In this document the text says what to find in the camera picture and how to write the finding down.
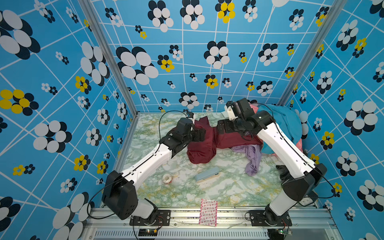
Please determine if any maroon cloth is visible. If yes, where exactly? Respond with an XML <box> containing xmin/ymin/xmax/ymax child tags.
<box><xmin>187</xmin><ymin>117</ymin><xmax>263</xmax><ymax>164</ymax></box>

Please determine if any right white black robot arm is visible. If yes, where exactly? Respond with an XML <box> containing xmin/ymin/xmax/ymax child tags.
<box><xmin>217</xmin><ymin>99</ymin><xmax>327</xmax><ymax>226</ymax></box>

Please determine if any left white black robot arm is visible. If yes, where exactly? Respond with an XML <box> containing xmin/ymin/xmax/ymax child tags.
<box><xmin>102</xmin><ymin>118</ymin><xmax>206</xmax><ymax>222</ymax></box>

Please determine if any pink printed cloth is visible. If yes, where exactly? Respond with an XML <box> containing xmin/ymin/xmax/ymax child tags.
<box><xmin>250</xmin><ymin>103</ymin><xmax>259</xmax><ymax>114</ymax></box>

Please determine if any lavender cloth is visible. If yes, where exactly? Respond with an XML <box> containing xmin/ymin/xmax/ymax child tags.
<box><xmin>231</xmin><ymin>145</ymin><xmax>262</xmax><ymax>177</ymax></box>

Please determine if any teal cloth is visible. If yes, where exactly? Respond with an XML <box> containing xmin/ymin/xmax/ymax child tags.
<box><xmin>258</xmin><ymin>105</ymin><xmax>303</xmax><ymax>152</ymax></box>

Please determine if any black cloth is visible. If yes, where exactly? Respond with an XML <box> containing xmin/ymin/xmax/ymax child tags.
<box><xmin>276</xmin><ymin>165</ymin><xmax>293</xmax><ymax>185</ymax></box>

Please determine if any light blue stapler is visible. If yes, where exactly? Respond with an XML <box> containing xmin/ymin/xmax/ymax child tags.
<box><xmin>194</xmin><ymin>167</ymin><xmax>220</xmax><ymax>183</ymax></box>

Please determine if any clear tape roll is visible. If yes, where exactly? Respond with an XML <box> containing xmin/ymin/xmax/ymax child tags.
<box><xmin>162</xmin><ymin>174</ymin><xmax>172</xmax><ymax>184</ymax></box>

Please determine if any pink patterned packet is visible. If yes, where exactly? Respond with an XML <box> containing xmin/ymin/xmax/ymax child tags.
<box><xmin>199</xmin><ymin>199</ymin><xmax>218</xmax><ymax>227</ymax></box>

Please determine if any left green circuit board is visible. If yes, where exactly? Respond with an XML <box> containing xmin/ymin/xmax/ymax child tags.
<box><xmin>138</xmin><ymin>229</ymin><xmax>158</xmax><ymax>237</ymax></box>

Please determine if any green circuit board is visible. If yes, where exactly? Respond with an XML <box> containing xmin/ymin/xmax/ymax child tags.
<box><xmin>268</xmin><ymin>229</ymin><xmax>292</xmax><ymax>240</ymax></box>
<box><xmin>138</xmin><ymin>229</ymin><xmax>158</xmax><ymax>237</ymax></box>

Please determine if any right green circuit board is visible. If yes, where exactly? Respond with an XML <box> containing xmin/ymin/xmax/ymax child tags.
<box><xmin>268</xmin><ymin>229</ymin><xmax>292</xmax><ymax>240</ymax></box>

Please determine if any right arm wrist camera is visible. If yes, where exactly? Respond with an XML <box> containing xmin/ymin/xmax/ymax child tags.
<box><xmin>223</xmin><ymin>101</ymin><xmax>237</xmax><ymax>121</ymax></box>

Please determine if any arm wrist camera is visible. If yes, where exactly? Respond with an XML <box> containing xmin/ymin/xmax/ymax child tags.
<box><xmin>223</xmin><ymin>101</ymin><xmax>237</xmax><ymax>121</ymax></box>
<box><xmin>185</xmin><ymin>111</ymin><xmax>195</xmax><ymax>119</ymax></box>

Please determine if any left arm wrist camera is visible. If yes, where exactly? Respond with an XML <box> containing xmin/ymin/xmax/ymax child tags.
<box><xmin>185</xmin><ymin>111</ymin><xmax>195</xmax><ymax>119</ymax></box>

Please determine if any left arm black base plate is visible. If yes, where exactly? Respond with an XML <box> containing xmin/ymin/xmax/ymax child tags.
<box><xmin>130</xmin><ymin>210</ymin><xmax>171</xmax><ymax>227</ymax></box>

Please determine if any aluminium front rail frame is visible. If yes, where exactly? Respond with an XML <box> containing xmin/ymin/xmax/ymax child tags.
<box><xmin>81</xmin><ymin>206</ymin><xmax>342</xmax><ymax>240</ymax></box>

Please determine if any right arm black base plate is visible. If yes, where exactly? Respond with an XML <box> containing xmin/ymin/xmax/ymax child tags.
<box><xmin>245</xmin><ymin>210</ymin><xmax>293</xmax><ymax>228</ymax></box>

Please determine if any right aluminium corner post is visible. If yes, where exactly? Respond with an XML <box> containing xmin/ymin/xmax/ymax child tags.
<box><xmin>277</xmin><ymin>0</ymin><xmax>347</xmax><ymax>106</ymax></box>

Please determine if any aluminium corner post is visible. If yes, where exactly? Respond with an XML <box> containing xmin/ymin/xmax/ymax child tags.
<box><xmin>277</xmin><ymin>0</ymin><xmax>347</xmax><ymax>106</ymax></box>
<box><xmin>79</xmin><ymin>0</ymin><xmax>138</xmax><ymax>119</ymax></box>

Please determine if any left aluminium corner post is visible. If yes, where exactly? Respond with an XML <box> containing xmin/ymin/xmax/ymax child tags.
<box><xmin>79</xmin><ymin>0</ymin><xmax>138</xmax><ymax>119</ymax></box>

